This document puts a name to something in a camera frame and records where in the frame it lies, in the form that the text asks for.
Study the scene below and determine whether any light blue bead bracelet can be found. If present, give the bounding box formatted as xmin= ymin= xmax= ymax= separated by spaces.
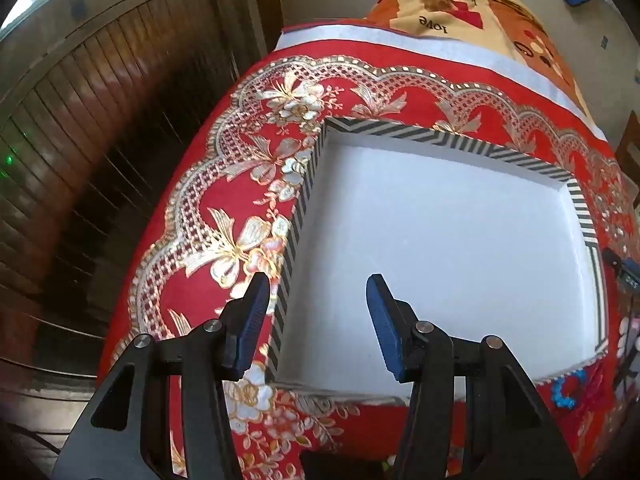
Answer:
xmin=550 ymin=368 xmax=589 ymax=411

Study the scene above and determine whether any striped white tray box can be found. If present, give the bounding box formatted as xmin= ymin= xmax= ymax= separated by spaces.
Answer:
xmin=266 ymin=117 xmax=608 ymax=400

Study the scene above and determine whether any red floral tablecloth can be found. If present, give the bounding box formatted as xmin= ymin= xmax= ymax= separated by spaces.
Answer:
xmin=99 ymin=21 xmax=639 ymax=479

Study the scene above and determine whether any cartoon love blanket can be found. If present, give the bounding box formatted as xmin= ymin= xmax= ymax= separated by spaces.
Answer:
xmin=366 ymin=0 xmax=590 ymax=115

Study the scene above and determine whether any brown wooden door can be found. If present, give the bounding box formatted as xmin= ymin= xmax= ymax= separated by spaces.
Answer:
xmin=1 ymin=0 xmax=262 ymax=469

